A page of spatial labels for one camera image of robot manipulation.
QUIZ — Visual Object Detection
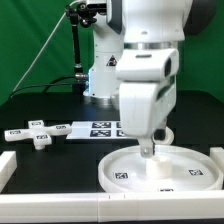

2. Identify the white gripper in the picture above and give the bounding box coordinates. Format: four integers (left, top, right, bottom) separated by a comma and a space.
111, 77, 176, 157

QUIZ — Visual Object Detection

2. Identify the white round table top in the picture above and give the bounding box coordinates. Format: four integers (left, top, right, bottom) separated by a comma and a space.
98, 145, 224, 193

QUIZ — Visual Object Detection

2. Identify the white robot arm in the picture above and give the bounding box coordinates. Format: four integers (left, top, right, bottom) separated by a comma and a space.
85, 0, 217, 158

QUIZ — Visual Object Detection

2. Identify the white right fence block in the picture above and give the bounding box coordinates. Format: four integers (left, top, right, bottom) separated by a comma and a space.
210, 147, 224, 174

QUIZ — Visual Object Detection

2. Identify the white fence block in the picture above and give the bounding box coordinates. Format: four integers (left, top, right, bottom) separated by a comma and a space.
210, 147, 224, 174
0, 151, 17, 193

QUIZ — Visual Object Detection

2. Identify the white marker plate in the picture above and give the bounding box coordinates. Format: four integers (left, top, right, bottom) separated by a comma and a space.
67, 121, 125, 140

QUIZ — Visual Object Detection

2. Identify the white front fence bar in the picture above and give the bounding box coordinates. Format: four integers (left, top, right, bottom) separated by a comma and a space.
0, 190, 224, 223

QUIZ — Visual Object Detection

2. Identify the white cross-shaped table base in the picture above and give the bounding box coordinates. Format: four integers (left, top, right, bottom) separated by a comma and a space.
4, 120, 72, 150

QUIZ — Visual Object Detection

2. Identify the white left fence block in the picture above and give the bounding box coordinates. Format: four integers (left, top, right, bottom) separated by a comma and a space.
0, 151, 17, 193

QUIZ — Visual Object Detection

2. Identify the black cable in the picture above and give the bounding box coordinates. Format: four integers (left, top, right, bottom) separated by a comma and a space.
9, 75, 89, 99

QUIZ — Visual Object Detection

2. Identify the white cable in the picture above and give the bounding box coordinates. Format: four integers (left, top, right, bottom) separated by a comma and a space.
12, 0, 88, 93

